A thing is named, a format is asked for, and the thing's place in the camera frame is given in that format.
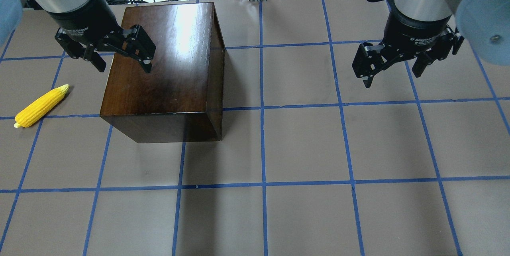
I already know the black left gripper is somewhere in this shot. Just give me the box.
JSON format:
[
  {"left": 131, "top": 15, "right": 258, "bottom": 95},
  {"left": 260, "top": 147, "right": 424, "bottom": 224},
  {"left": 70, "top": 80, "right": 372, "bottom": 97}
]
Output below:
[{"left": 49, "top": 0, "right": 156, "bottom": 74}]

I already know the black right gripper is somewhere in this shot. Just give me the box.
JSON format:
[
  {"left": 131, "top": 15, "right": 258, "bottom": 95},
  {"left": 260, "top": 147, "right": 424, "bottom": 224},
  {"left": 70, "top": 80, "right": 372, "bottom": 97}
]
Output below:
[{"left": 352, "top": 8, "right": 465, "bottom": 88}]

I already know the yellow toy corn cob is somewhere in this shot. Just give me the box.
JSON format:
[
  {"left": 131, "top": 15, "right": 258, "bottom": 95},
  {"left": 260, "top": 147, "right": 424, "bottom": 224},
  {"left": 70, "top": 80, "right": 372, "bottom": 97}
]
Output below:
[{"left": 13, "top": 85, "right": 71, "bottom": 128}]

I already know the dark wooden drawer box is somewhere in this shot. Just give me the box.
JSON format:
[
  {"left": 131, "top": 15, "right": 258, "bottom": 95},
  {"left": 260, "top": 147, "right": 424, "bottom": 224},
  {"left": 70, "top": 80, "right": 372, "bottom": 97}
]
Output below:
[{"left": 100, "top": 3, "right": 225, "bottom": 143}]

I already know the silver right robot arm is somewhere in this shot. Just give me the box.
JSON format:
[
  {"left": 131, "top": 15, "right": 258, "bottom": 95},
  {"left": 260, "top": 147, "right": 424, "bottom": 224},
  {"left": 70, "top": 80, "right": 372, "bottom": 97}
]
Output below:
[{"left": 352, "top": 0, "right": 510, "bottom": 88}]

